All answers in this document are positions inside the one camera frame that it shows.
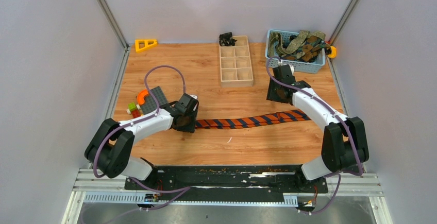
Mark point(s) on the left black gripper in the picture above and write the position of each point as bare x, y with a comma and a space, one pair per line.
191, 127

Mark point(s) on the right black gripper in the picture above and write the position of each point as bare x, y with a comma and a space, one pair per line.
271, 96

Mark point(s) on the orange navy striped tie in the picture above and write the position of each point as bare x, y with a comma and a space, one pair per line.
254, 121

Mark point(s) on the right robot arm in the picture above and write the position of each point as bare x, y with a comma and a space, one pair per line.
344, 145

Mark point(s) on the grey building baseplate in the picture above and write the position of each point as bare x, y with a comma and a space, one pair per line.
150, 105

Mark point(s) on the blue plastic basket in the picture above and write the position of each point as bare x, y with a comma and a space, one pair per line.
304, 67

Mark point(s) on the orange curved block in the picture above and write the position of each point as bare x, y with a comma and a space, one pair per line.
141, 97

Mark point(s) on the wooden compartment box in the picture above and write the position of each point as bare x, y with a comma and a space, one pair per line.
235, 63

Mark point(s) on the green and red toy blocks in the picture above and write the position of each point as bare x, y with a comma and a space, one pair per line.
134, 110

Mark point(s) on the brown teal patterned tie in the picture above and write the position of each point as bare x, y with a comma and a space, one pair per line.
308, 51

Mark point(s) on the olive patterned tie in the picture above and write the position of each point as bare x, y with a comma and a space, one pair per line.
280, 43

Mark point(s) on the rolled black tie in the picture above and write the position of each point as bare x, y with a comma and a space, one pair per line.
226, 39

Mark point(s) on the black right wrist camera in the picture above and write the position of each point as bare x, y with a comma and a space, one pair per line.
284, 74

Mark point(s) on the yellow orange corner bracket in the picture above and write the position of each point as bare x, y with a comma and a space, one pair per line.
330, 50

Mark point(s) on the yellow triangle bracket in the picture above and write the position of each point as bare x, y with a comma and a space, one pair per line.
144, 44

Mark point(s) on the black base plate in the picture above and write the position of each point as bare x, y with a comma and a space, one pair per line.
260, 183

